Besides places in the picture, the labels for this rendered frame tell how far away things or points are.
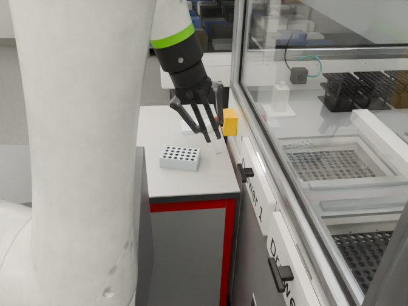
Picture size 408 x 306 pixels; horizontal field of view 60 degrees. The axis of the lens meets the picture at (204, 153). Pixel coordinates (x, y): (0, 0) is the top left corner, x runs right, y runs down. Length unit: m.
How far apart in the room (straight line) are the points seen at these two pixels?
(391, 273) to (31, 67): 0.41
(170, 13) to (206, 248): 0.83
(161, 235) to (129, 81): 0.94
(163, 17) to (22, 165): 0.38
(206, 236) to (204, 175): 0.21
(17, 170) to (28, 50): 0.48
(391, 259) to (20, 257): 0.41
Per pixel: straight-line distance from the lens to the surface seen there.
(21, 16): 0.28
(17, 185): 0.74
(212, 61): 1.62
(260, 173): 0.88
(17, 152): 0.76
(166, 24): 0.69
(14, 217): 0.48
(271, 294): 0.94
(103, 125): 0.30
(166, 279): 1.37
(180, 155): 1.17
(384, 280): 0.47
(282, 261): 0.75
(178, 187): 1.09
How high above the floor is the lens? 1.45
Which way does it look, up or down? 33 degrees down
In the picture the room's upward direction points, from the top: 1 degrees clockwise
